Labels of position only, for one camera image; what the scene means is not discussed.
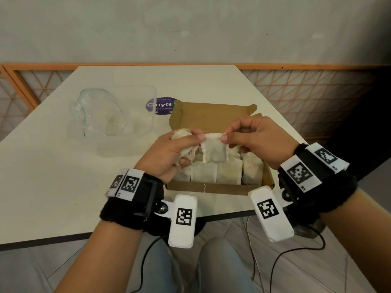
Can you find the person's left hand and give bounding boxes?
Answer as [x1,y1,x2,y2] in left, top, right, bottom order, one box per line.
[134,128,206,184]

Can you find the brown paper box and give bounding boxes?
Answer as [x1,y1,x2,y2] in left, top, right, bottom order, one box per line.
[165,100,275,196]

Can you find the clear plastic container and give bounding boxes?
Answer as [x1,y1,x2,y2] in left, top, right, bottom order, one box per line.
[68,85,158,157]

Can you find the orange lattice fence panel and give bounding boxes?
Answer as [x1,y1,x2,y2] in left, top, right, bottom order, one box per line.
[3,63,391,144]
[0,64,40,141]

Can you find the round purple sticker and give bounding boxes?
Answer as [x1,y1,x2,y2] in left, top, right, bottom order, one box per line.
[145,96,178,116]

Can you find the grey trousers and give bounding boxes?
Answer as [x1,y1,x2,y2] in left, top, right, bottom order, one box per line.
[134,232,260,293]

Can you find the black cable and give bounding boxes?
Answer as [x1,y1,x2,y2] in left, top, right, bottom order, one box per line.
[130,234,169,293]
[268,225,327,293]

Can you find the person's left forearm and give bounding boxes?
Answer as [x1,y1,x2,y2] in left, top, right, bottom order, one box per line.
[55,219,144,293]

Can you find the person's right forearm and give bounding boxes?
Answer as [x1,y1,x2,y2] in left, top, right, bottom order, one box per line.
[319,187,391,293]

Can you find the rows of packed tea bags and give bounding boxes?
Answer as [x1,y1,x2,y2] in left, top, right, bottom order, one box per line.
[174,146,265,186]

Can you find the white stringed tea bag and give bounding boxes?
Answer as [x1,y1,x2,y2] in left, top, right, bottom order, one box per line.
[200,132,230,164]

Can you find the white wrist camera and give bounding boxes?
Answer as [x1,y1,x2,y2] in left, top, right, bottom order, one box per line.
[248,186,295,243]
[154,194,198,249]

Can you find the black marker wristband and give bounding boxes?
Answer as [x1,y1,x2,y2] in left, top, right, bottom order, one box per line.
[100,168,164,237]
[277,142,358,225]

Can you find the thin white cable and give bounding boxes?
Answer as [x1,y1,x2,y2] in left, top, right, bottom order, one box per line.
[244,216,263,293]

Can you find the dark grey floor object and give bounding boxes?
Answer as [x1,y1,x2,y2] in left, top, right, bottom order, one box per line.
[290,219,326,240]

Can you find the bunch of tea bags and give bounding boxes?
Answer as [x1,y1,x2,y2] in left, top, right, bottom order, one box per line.
[170,128,199,167]

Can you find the person's right hand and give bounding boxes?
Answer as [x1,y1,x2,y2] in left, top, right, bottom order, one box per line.
[220,116,300,171]

